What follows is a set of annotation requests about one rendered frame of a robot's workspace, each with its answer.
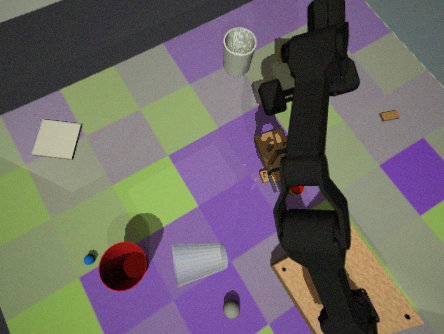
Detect red ball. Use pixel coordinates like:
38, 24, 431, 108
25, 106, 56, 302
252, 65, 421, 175
290, 186, 303, 194

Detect blue ball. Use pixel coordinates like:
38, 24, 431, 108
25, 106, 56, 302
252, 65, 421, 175
84, 254, 95, 265

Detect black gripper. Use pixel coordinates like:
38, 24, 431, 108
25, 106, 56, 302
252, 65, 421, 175
258, 57, 360, 116

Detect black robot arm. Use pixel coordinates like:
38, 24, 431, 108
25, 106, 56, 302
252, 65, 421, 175
273, 0, 380, 334

